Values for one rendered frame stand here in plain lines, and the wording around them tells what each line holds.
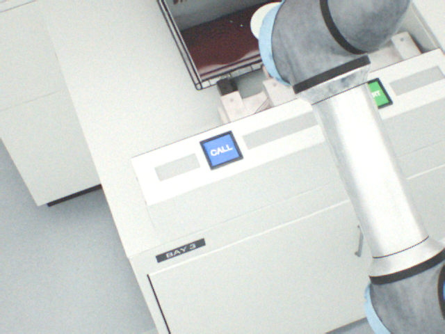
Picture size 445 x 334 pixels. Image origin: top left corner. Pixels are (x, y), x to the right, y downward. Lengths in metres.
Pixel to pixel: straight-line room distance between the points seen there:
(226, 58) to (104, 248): 0.99
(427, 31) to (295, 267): 0.54
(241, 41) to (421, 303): 0.63
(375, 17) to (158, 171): 0.45
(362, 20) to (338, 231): 0.65
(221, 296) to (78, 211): 0.85
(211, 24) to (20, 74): 0.54
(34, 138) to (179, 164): 0.85
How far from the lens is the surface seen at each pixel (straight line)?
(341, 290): 2.02
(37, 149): 2.28
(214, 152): 1.43
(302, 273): 1.85
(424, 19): 1.60
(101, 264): 2.46
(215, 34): 1.66
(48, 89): 2.11
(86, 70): 1.75
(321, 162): 1.50
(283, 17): 1.26
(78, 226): 2.53
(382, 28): 1.20
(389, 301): 1.29
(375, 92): 1.49
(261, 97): 1.59
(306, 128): 1.46
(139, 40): 1.78
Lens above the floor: 2.17
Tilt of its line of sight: 59 degrees down
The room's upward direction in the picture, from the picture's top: 9 degrees counter-clockwise
